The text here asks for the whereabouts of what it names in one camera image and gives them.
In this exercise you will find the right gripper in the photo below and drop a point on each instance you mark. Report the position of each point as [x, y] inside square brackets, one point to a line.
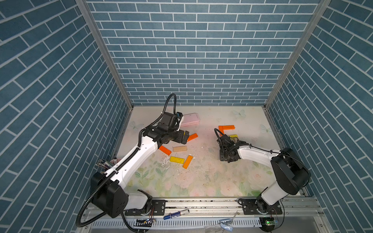
[221, 158]

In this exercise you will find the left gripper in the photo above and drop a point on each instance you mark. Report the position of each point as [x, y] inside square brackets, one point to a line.
[179, 138]

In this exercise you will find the orange block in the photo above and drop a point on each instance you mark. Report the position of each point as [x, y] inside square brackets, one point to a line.
[192, 137]
[221, 130]
[229, 127]
[187, 162]
[165, 150]

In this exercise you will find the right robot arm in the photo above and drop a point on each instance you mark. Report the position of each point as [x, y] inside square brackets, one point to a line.
[291, 174]

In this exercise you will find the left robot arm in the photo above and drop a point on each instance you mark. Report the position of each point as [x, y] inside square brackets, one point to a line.
[108, 189]

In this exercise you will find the natural wood block left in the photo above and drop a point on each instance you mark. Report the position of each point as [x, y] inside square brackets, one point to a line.
[179, 148]

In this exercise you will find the pink pencil case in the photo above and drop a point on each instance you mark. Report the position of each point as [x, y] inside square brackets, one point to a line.
[190, 120]

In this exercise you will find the pink pen cup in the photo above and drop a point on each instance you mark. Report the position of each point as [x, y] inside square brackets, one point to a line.
[106, 164]

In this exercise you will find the blue screwdriver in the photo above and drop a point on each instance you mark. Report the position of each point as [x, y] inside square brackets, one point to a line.
[176, 214]

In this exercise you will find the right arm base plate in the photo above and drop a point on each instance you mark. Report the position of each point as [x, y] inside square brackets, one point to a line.
[250, 207]

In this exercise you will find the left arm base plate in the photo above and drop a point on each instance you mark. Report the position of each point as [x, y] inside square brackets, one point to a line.
[155, 208]

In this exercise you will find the aluminium rail frame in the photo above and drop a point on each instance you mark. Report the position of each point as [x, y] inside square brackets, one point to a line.
[224, 214]

